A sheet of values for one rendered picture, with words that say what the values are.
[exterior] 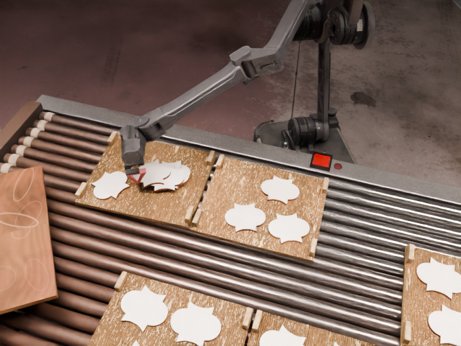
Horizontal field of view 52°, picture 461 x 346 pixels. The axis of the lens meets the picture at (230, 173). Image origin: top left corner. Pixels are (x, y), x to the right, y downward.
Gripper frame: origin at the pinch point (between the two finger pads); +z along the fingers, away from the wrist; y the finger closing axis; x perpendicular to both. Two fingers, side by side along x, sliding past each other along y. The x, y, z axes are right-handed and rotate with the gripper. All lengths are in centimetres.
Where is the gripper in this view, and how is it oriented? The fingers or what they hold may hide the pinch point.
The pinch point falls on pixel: (135, 171)
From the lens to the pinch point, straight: 169.0
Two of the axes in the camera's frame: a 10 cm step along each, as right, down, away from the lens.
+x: -9.7, 1.7, -1.9
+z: -0.4, 6.6, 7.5
